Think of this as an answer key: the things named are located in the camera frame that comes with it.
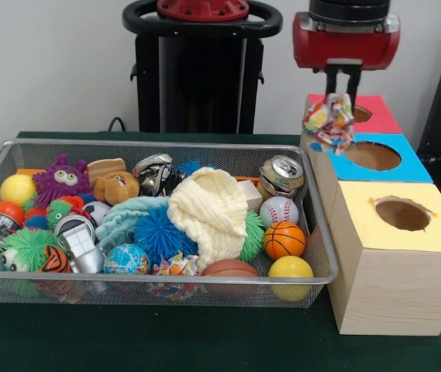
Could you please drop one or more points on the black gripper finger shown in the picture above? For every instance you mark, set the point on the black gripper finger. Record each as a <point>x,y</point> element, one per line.
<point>353,87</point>
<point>331,83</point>

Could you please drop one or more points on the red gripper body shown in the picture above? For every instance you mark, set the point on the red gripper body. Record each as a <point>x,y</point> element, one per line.
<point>344,48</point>

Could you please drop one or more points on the colourful patterned cloth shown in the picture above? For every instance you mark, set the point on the colourful patterned cloth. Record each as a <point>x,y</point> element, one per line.
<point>332,124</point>

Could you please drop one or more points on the cream fleece cloth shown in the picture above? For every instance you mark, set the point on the cream fleece cloth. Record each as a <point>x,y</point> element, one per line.
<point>208,209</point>

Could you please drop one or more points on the crushed black red can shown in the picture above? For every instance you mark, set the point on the crushed black red can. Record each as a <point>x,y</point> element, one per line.
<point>175,180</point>

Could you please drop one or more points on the wooden box with three holes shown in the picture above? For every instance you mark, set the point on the wooden box with three holes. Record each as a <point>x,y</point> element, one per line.
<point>394,286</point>

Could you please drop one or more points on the orange basketball toy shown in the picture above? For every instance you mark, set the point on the orange basketball toy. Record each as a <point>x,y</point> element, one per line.
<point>284,240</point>

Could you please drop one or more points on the green spiky ball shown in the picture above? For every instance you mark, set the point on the green spiky ball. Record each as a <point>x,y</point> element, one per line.
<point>253,236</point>

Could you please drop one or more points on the yellow foam ball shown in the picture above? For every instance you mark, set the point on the yellow foam ball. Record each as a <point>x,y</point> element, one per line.
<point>290,273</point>

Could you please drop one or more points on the crushed silver can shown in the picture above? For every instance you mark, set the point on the crushed silver can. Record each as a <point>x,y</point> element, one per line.
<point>152,172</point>

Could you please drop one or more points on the brown football toy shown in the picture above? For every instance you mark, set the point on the brown football toy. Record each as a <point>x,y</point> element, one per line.
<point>229,268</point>

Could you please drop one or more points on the large blue spiky ball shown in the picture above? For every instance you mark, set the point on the large blue spiky ball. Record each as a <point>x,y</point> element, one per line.
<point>158,236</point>

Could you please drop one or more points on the purple spiky monster toy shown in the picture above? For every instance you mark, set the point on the purple spiky monster toy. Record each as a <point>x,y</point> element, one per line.
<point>61,180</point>

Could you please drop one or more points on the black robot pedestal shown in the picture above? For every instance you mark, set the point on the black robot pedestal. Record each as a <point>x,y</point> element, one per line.
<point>204,77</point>

